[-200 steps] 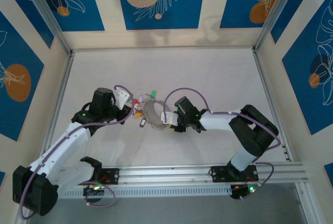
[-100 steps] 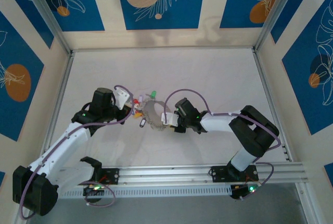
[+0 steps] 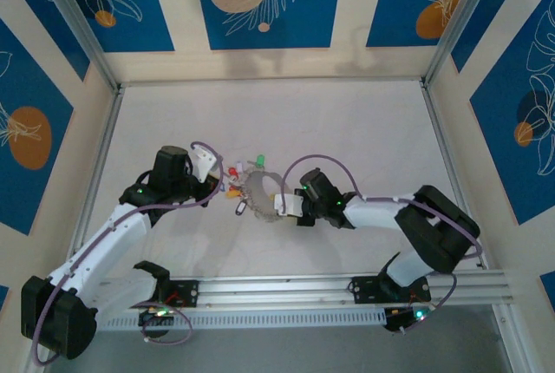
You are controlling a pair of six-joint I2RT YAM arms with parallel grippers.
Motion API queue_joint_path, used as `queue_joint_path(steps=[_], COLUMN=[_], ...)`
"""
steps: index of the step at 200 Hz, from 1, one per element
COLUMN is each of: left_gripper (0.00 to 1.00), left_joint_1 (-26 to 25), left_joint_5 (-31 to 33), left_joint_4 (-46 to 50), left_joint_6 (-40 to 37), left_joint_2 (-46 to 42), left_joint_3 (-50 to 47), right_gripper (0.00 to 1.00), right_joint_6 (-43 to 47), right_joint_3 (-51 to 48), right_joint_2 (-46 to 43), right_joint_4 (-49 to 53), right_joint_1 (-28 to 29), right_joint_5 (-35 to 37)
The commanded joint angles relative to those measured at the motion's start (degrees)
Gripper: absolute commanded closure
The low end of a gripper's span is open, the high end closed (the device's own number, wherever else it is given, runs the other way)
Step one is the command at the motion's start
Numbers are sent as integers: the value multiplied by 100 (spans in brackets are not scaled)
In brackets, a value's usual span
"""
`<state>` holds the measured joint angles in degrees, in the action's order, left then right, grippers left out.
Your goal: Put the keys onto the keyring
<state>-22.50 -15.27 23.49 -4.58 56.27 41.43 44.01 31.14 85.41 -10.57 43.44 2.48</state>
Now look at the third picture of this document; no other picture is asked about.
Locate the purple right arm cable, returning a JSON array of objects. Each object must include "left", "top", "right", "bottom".
[{"left": 279, "top": 154, "right": 483, "bottom": 333}]

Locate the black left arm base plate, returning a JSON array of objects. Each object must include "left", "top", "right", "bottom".
[{"left": 120, "top": 279, "right": 199, "bottom": 309}]

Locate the right controller board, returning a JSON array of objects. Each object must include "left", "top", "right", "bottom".
[{"left": 383, "top": 305, "right": 430, "bottom": 333}]

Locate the aluminium table side rail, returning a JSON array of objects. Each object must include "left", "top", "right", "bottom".
[
  {"left": 420, "top": 80, "right": 489, "bottom": 270},
  {"left": 64, "top": 85, "right": 127, "bottom": 270}
]

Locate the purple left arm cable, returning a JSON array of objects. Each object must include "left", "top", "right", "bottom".
[{"left": 30, "top": 141, "right": 225, "bottom": 366}]

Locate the aluminium mounting rail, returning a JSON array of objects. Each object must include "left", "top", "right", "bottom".
[{"left": 36, "top": 268, "right": 515, "bottom": 314}]

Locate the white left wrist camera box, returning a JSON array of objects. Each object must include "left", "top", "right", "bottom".
[{"left": 189, "top": 141, "right": 217, "bottom": 184}]

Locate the aluminium frame post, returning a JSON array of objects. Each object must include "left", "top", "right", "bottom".
[
  {"left": 29, "top": 0, "right": 122, "bottom": 92},
  {"left": 422, "top": 0, "right": 506, "bottom": 88},
  {"left": 489, "top": 303, "right": 528, "bottom": 373}
]

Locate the controller board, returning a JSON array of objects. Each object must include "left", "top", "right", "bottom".
[
  {"left": 138, "top": 305, "right": 177, "bottom": 326},
  {"left": 383, "top": 305, "right": 430, "bottom": 333}
]

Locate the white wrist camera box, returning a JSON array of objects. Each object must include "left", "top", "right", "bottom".
[
  {"left": 271, "top": 193, "right": 305, "bottom": 219},
  {"left": 189, "top": 141, "right": 217, "bottom": 184}
]

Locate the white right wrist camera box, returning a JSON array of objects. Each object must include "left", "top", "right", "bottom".
[{"left": 271, "top": 193, "right": 305, "bottom": 219}]

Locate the left controller board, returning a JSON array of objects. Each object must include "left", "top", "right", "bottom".
[{"left": 138, "top": 305, "right": 177, "bottom": 326}]

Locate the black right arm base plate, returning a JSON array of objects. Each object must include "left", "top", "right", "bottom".
[{"left": 349, "top": 275, "right": 433, "bottom": 304}]

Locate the large grey metal keyring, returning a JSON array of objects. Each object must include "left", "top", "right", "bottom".
[{"left": 241, "top": 167, "right": 288, "bottom": 223}]

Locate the white slotted cable duct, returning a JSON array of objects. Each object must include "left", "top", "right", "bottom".
[{"left": 97, "top": 307, "right": 387, "bottom": 331}]

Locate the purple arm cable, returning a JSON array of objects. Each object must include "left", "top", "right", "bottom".
[
  {"left": 30, "top": 141, "right": 225, "bottom": 366},
  {"left": 279, "top": 154, "right": 483, "bottom": 333}
]

